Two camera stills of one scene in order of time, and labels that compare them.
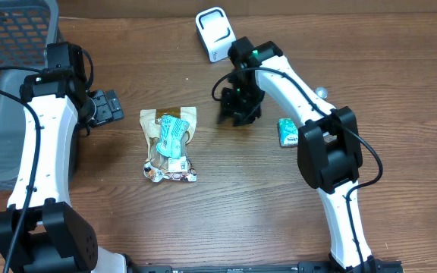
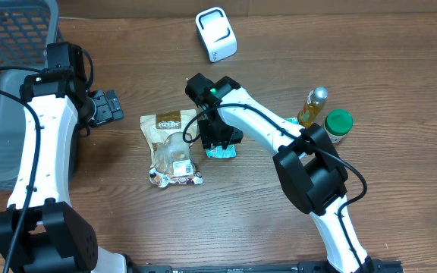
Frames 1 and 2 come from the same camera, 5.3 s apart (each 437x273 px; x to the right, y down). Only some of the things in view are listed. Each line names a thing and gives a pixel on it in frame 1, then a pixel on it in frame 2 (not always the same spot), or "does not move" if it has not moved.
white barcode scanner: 215,32 does not move
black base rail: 378,266 does not move
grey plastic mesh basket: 14,32 does not move
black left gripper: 110,108 does not move
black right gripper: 229,107 -> 211,139
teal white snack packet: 171,130 -> 218,152
